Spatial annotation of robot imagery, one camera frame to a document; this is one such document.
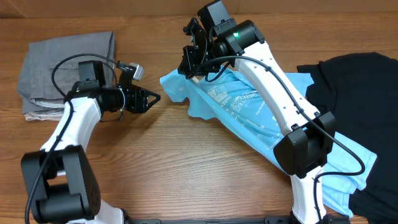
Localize light blue t-shirt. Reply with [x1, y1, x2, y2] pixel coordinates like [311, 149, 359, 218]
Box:
[160, 69, 377, 217]

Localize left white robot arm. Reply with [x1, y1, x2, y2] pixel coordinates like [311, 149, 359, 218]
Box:
[21, 60, 160, 223]

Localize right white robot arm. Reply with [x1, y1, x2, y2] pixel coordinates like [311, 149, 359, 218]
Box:
[178, 1, 335, 223]

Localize folded grey trousers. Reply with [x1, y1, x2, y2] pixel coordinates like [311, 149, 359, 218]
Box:
[17, 30, 116, 122]

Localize black garment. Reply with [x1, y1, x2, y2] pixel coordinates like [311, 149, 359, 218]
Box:
[297, 52, 397, 223]

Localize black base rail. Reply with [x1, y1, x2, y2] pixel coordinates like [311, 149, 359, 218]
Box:
[124, 214, 351, 224]

